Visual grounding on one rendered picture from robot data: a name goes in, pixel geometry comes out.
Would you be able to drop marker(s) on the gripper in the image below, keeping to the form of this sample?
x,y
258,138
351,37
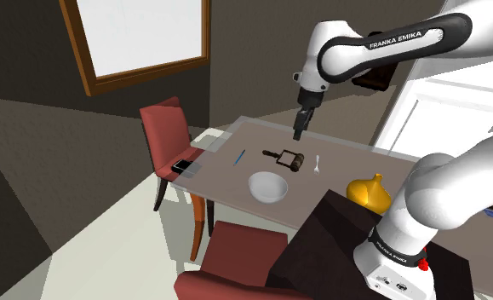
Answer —
x,y
311,99

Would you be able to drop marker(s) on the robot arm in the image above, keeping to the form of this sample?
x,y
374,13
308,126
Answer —
x,y
433,187

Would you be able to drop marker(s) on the dark brown roller tool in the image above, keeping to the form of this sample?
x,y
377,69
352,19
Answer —
x,y
296,162

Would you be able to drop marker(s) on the white fork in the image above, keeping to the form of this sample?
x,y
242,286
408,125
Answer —
x,y
316,168

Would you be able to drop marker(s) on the blue pen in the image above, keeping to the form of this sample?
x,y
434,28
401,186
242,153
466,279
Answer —
x,y
239,157

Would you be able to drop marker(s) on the white bowl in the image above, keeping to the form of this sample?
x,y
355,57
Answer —
x,y
267,188

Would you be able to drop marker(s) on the dark brown rounded panel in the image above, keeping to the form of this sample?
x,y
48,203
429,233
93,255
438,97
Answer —
x,y
377,79

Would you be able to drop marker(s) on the yellow gourd vase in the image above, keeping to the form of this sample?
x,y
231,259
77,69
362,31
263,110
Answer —
x,y
368,194

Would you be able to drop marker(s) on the black phone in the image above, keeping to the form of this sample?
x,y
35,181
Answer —
x,y
182,166

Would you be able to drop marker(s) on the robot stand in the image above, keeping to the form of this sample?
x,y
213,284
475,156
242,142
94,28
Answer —
x,y
325,249

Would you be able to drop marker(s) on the red chair with dark legs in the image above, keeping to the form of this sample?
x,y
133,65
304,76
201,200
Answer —
x,y
163,133

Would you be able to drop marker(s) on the white door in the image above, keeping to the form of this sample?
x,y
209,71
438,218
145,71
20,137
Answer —
x,y
445,112

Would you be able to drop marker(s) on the wooden framed window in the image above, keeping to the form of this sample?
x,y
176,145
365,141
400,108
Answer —
x,y
146,33

